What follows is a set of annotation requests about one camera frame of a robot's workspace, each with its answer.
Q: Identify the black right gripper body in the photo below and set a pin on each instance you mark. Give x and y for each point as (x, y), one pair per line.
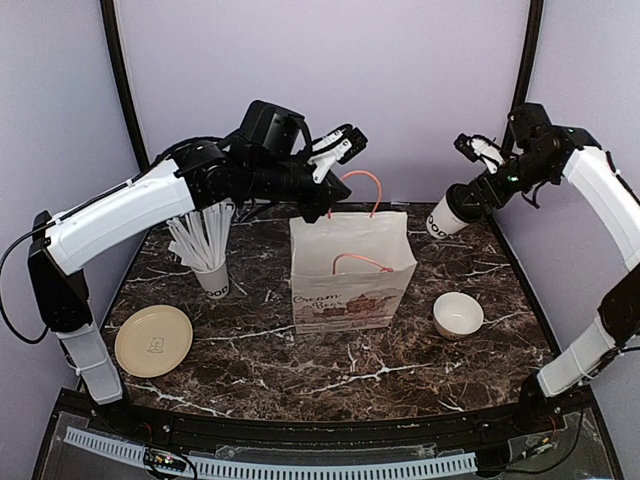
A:
(500, 193)

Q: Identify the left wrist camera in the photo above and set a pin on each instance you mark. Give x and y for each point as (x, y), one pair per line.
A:
(339, 146)

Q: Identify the white wrapped straws bundle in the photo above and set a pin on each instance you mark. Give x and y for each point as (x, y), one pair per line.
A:
(199, 238)

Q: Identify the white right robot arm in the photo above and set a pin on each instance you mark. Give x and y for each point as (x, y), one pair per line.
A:
(549, 154)

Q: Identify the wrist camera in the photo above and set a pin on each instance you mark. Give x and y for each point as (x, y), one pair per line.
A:
(480, 148)
(339, 146)

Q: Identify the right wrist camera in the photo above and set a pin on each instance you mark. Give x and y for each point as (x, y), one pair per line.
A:
(480, 148)

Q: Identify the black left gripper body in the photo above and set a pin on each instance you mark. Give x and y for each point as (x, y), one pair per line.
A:
(311, 207)

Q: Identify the black plastic cup lid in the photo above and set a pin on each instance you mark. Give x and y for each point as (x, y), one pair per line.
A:
(454, 189)

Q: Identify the beige round plate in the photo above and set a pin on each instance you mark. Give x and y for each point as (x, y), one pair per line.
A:
(153, 341)

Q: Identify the white ceramic bowl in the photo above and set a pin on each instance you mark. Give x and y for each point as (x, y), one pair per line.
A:
(457, 315)

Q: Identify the white paper coffee cup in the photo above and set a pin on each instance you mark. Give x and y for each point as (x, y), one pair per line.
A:
(442, 221)

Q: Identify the white cream bear paper bag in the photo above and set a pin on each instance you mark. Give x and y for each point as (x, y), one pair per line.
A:
(349, 270)

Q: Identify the white cup holding straws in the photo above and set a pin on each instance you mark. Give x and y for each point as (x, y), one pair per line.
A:
(215, 283)

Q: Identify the black front table rail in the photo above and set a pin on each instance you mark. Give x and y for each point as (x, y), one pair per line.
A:
(482, 429)

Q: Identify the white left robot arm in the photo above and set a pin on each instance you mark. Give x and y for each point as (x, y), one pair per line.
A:
(271, 157)

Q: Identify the black frame post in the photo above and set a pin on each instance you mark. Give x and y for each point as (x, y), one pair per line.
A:
(530, 43)
(123, 88)

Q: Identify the white slotted cable duct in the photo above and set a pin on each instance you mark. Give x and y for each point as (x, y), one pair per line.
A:
(269, 464)

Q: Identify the black left frame post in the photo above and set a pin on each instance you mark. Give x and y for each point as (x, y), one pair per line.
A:
(123, 88)

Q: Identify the black right frame post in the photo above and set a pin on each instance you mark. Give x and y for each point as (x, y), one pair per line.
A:
(530, 43)

